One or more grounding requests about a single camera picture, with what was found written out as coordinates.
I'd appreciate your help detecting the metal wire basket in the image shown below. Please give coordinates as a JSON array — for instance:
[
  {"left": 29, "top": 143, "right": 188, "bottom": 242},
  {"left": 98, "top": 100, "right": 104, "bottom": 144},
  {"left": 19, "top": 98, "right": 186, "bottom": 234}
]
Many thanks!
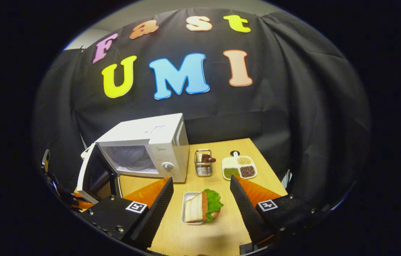
[{"left": 194, "top": 149, "right": 217, "bottom": 177}]

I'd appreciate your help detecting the sandwich with green lettuce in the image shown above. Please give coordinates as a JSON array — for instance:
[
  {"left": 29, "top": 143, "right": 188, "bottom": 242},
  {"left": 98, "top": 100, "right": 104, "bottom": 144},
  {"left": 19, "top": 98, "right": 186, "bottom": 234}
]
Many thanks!
[{"left": 184, "top": 189, "right": 224, "bottom": 223}]

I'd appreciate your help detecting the small white rectangular tray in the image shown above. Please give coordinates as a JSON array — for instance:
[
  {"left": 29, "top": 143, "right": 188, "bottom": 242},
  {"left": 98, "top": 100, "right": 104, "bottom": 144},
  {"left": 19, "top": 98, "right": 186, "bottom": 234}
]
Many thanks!
[{"left": 181, "top": 192, "right": 205, "bottom": 225}]

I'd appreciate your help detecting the black backdrop cloth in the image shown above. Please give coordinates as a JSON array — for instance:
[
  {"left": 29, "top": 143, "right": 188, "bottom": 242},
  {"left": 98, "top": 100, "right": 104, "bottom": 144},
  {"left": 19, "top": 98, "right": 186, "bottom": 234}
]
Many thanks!
[{"left": 33, "top": 8, "right": 371, "bottom": 210}]

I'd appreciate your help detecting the white microwave oven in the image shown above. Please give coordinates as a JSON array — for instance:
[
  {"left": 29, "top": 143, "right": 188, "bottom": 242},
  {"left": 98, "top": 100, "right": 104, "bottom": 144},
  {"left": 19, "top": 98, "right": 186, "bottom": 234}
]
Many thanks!
[{"left": 76, "top": 113, "right": 190, "bottom": 205}]

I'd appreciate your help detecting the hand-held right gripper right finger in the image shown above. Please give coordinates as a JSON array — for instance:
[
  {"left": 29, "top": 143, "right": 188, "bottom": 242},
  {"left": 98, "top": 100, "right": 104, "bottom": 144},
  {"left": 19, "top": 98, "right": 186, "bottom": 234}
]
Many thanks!
[{"left": 229, "top": 175, "right": 330, "bottom": 255}]

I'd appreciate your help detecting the white divided plate with beans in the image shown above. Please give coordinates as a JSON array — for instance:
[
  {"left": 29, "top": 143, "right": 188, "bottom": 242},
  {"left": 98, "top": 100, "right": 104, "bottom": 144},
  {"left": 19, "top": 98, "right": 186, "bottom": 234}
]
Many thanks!
[{"left": 221, "top": 151, "right": 258, "bottom": 181}]

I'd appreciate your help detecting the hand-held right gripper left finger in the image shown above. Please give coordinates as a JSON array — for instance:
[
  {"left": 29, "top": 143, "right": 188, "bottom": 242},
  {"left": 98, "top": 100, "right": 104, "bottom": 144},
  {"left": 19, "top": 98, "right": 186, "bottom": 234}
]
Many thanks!
[{"left": 80, "top": 177, "right": 174, "bottom": 249}]

